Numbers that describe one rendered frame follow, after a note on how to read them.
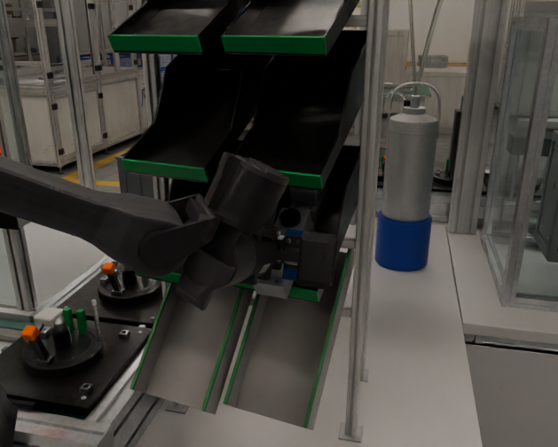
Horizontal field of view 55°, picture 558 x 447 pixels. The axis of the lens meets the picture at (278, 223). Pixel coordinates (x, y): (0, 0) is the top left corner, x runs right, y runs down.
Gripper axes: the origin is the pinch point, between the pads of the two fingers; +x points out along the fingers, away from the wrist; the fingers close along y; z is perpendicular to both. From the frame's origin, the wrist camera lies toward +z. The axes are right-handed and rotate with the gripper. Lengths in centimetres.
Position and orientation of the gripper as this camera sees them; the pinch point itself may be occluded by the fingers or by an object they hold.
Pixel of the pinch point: (271, 248)
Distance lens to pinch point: 67.4
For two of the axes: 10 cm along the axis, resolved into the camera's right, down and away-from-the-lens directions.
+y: -9.4, -1.1, 3.3
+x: 3.3, -0.2, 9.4
